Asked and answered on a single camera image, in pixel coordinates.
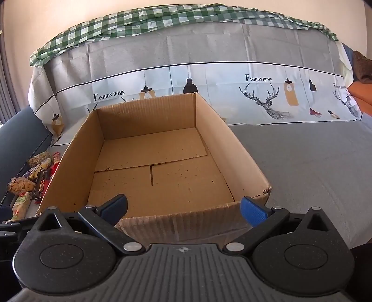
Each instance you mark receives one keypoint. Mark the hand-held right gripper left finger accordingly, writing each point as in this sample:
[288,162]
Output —
[114,206]

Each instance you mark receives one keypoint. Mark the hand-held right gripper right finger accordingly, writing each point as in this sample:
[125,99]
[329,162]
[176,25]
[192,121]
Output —
[253,212]

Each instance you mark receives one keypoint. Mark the green and yellow snack packet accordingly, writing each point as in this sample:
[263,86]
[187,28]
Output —
[21,206]

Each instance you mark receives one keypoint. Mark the clear bag of nut snacks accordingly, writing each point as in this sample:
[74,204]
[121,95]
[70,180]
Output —
[21,185]

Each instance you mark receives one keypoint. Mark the cardboard box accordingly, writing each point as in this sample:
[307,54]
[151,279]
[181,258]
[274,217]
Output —
[174,174]

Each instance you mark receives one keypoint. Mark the grey curtain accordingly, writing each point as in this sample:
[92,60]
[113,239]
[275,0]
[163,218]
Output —
[7,87]

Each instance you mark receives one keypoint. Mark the orange pillow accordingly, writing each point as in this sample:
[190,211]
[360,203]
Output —
[360,93]

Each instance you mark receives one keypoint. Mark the cream pillow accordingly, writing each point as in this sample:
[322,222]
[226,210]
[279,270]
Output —
[345,64]

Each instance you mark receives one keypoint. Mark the brown cushion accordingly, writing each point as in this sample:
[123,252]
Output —
[361,68]

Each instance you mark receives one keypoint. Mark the green checkered cloth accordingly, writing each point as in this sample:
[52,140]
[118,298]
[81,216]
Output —
[145,20]

